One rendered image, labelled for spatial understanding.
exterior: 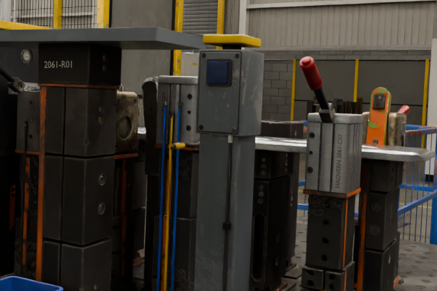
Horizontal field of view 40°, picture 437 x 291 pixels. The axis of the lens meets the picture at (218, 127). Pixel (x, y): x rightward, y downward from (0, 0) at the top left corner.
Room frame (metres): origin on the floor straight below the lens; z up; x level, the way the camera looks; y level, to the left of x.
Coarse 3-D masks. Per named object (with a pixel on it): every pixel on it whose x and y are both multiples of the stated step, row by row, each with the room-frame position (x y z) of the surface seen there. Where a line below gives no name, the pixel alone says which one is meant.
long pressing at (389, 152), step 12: (144, 132) 1.17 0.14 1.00; (264, 144) 1.05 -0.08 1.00; (276, 144) 1.04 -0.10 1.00; (288, 144) 1.03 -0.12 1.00; (300, 144) 1.03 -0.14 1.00; (372, 144) 1.13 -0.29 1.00; (372, 156) 0.97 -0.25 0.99; (384, 156) 0.96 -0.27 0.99; (396, 156) 0.95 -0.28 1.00; (408, 156) 0.95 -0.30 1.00; (420, 156) 0.95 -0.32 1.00; (432, 156) 1.03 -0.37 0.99
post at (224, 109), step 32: (256, 64) 0.81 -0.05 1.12; (224, 96) 0.78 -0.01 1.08; (256, 96) 0.81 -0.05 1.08; (224, 128) 0.78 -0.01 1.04; (256, 128) 0.82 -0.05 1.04; (224, 160) 0.79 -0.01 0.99; (224, 192) 0.79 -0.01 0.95; (224, 224) 0.78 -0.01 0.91; (224, 256) 0.78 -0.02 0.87; (224, 288) 0.78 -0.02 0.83
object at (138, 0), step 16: (112, 0) 4.20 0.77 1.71; (128, 0) 4.37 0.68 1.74; (144, 0) 4.53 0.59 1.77; (160, 0) 4.71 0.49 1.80; (176, 0) 4.90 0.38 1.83; (112, 16) 4.22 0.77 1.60; (128, 16) 4.37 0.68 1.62; (144, 16) 4.54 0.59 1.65; (160, 16) 4.72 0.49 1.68; (176, 16) 4.90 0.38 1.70; (128, 64) 4.40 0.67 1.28; (144, 64) 4.56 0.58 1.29; (160, 64) 4.74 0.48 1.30; (176, 64) 4.89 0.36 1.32; (128, 80) 4.41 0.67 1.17
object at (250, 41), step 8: (208, 40) 0.80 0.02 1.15; (216, 40) 0.80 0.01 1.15; (224, 40) 0.79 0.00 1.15; (232, 40) 0.78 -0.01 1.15; (240, 40) 0.78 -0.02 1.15; (248, 40) 0.79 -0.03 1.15; (256, 40) 0.82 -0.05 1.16; (224, 48) 0.81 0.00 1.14; (232, 48) 0.81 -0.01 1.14; (240, 48) 0.81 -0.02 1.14
